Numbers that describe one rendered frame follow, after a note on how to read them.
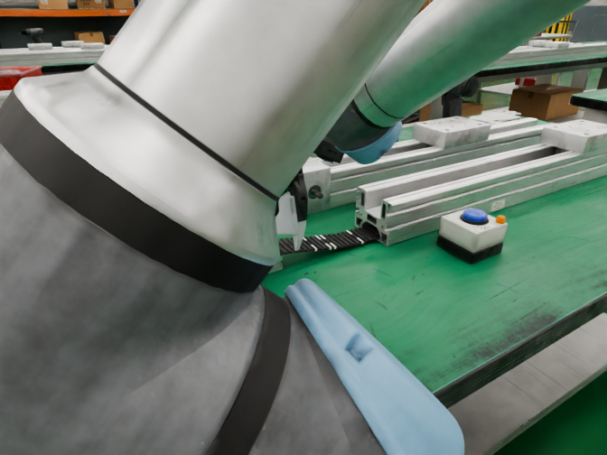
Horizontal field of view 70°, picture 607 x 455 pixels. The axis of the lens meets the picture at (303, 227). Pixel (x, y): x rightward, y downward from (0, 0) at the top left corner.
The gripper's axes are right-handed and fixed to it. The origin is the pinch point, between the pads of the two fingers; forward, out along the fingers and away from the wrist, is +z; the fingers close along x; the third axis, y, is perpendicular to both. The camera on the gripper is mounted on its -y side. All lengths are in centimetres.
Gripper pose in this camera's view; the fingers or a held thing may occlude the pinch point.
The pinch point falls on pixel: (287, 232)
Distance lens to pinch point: 72.3
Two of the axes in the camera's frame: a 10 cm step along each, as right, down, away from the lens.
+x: 5.1, 3.9, -7.7
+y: -8.6, 2.3, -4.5
